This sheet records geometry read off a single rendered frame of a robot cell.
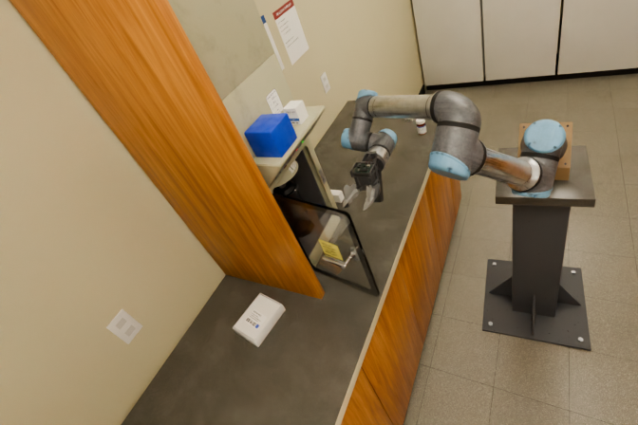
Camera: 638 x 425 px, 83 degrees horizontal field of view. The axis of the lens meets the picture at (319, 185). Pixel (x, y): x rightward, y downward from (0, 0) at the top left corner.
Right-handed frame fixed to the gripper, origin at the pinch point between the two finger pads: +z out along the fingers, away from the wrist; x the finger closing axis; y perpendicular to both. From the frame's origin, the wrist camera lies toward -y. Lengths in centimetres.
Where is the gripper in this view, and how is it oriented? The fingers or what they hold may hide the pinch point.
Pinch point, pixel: (355, 207)
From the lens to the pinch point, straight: 114.0
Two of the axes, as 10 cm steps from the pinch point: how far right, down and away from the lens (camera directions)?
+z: -4.2, 6.7, -6.1
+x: 8.5, 0.6, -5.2
